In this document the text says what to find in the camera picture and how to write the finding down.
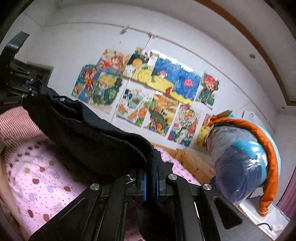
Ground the black padded jacket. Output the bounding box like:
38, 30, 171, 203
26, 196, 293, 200
22, 81, 173, 240

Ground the red checkered pillow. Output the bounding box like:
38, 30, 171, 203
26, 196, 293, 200
1, 106, 48, 162

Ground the plastic wrapped bedding bundle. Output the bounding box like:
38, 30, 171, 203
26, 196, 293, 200
206, 123, 269, 206

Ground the orange haired girl poster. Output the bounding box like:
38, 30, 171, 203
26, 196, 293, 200
71, 64, 100, 103

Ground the pink apple print bedsheet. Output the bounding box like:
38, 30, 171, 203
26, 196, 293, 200
4, 135, 202, 241

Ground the blond boy cartoon poster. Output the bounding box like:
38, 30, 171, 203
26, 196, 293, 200
89, 72, 127, 114

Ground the bear and duck poster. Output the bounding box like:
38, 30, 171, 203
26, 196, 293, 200
194, 113, 212, 151

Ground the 2024 dragon poster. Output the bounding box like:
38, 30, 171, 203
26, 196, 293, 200
168, 104, 201, 147

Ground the swimming girl poster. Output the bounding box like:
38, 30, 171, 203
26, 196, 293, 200
96, 49, 132, 76

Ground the landscape fields poster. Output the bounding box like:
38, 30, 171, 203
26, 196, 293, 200
144, 91, 179, 136

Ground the orange fruit drink poster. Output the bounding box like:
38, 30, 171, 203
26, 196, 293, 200
116, 81, 156, 127

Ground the yellow moon poster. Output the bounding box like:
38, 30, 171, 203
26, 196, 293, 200
122, 47, 159, 83

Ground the red haired figure poster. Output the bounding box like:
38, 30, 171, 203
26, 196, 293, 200
196, 72, 220, 109

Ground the blue sea jellyfish poster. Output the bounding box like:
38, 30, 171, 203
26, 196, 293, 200
147, 53, 201, 106

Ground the wooden bed frame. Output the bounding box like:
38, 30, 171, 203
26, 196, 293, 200
151, 142, 215, 186

